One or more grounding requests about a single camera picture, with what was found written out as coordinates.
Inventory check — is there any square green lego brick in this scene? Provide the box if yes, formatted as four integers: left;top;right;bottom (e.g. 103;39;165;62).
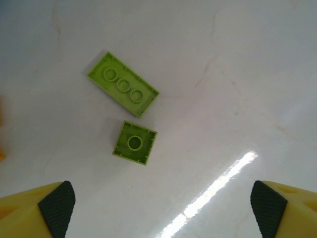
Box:
111;119;159;166

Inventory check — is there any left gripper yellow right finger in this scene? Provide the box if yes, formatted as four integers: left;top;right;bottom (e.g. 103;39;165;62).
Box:
250;180;317;238

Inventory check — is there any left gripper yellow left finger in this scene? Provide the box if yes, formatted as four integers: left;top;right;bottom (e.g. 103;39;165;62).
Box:
0;181;76;238

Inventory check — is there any long green lego brick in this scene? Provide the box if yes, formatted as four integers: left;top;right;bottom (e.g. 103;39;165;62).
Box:
86;51;160;119

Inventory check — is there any orange lego brick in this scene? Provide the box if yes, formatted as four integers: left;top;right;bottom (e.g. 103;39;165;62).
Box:
0;95;6;160

